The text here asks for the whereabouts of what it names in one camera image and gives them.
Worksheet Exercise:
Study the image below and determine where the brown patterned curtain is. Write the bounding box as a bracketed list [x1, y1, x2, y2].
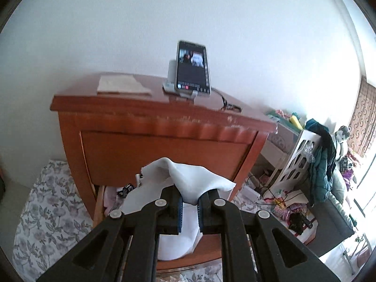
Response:
[348, 76, 376, 159]

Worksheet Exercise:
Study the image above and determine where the black toy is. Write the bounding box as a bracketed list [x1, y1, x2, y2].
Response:
[289, 211, 313, 232]

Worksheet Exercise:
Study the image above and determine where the grey mattress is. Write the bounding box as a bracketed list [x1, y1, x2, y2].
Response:
[302, 167, 356, 259]

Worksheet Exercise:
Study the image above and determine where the folded beige paper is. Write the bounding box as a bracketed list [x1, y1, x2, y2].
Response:
[97, 75, 152, 96]

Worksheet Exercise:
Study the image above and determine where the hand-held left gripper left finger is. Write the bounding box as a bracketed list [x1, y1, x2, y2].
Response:
[35, 184, 184, 282]

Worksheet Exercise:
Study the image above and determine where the plain wooden drawer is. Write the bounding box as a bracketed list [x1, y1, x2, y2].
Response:
[79, 131, 259, 183]

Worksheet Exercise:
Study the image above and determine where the colourful toy pile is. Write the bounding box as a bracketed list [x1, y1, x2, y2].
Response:
[258, 173, 316, 238]

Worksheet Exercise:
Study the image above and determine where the wooden nightstand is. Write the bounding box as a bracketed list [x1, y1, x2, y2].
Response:
[50, 72, 278, 271]

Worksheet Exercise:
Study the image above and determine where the small white desk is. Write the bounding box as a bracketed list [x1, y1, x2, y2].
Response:
[260, 109, 303, 183]

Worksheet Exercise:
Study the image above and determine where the grey plush toy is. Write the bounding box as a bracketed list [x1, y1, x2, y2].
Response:
[333, 126, 351, 153]

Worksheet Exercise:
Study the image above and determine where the black charging cable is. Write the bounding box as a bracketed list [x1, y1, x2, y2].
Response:
[211, 87, 243, 112]

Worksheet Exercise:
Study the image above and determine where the teal jacket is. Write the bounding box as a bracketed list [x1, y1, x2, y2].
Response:
[305, 119, 337, 203]

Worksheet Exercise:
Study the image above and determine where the smartphone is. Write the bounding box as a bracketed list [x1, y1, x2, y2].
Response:
[175, 39, 212, 99]

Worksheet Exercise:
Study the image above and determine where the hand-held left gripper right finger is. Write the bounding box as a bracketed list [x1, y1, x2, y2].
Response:
[197, 188, 343, 282]

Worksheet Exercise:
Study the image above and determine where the grey phone stand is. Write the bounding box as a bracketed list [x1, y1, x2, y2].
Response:
[162, 60, 198, 102]

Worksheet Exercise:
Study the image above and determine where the white cloth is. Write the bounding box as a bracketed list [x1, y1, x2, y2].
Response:
[120, 157, 237, 260]

